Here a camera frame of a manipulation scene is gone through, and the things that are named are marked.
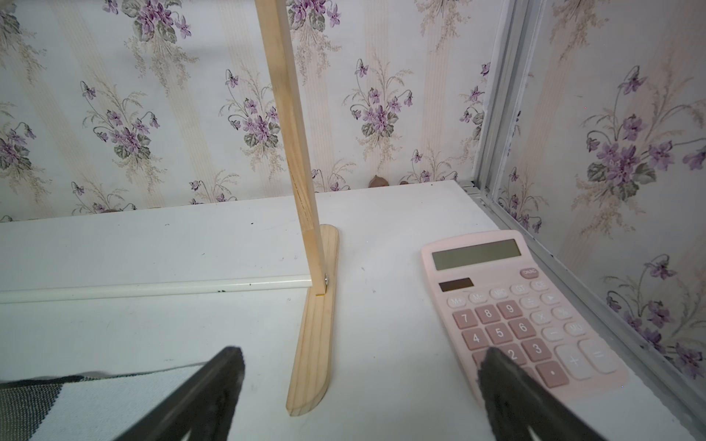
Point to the pink calculator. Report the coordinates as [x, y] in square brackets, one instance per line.
[489, 292]

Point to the wooden clothes rack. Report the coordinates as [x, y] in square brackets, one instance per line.
[311, 372]

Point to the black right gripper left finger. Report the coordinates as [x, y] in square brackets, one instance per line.
[202, 408]

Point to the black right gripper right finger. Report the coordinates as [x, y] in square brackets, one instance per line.
[519, 408]

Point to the black white checkered scarf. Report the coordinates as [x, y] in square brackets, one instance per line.
[90, 406]

